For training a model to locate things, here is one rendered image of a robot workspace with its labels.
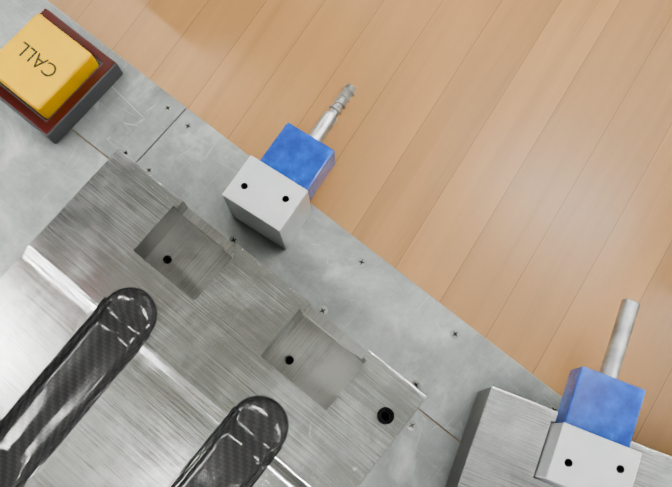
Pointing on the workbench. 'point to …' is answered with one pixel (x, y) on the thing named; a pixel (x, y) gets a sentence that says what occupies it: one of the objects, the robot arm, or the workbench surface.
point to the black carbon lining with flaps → (212, 450)
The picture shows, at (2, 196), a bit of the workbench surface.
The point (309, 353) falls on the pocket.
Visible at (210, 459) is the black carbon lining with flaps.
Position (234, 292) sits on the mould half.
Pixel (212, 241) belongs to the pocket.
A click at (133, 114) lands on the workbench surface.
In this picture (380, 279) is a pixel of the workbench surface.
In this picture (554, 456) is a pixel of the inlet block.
